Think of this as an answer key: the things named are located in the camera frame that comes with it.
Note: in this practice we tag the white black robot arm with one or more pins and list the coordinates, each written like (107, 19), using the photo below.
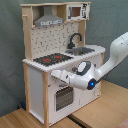
(87, 76)

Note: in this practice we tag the toy microwave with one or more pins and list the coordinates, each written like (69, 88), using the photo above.
(78, 11)

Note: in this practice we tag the grey range hood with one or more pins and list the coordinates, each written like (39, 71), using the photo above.
(48, 18)

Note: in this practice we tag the wooden toy kitchen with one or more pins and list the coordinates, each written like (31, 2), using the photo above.
(40, 85)

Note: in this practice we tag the grey toy sink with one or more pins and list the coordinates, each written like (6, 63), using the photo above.
(79, 51)

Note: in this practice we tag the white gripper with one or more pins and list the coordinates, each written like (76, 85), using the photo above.
(63, 75)

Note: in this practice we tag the black toy faucet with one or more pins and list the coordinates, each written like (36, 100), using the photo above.
(72, 40)

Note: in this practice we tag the black toy stovetop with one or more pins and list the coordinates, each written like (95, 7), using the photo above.
(52, 59)

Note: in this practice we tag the toy oven door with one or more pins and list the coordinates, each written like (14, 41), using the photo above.
(64, 98)

